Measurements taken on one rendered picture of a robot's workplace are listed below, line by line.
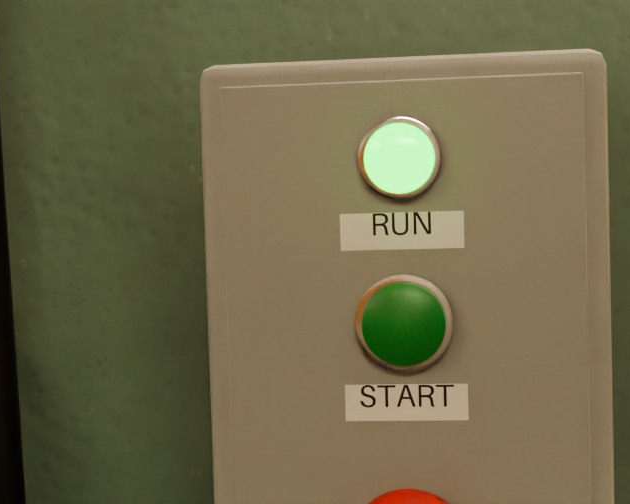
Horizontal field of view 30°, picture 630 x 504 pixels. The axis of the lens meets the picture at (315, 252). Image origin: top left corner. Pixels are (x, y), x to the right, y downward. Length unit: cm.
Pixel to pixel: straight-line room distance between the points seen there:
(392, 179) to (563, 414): 7
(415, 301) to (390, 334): 1
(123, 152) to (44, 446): 9
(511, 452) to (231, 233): 9
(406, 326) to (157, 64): 12
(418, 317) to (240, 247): 5
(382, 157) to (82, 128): 12
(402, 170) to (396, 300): 3
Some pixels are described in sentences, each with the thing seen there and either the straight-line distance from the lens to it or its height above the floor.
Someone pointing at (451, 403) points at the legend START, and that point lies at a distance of 29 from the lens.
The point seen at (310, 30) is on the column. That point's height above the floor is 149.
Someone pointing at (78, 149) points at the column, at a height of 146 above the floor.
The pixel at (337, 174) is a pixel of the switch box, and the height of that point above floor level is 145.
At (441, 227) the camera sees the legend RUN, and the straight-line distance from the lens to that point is 29.
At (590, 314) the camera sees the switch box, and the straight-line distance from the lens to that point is 29.
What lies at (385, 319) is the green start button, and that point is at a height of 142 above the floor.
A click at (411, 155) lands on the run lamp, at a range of 28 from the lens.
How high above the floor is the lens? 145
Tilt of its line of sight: 3 degrees down
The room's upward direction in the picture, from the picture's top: 2 degrees counter-clockwise
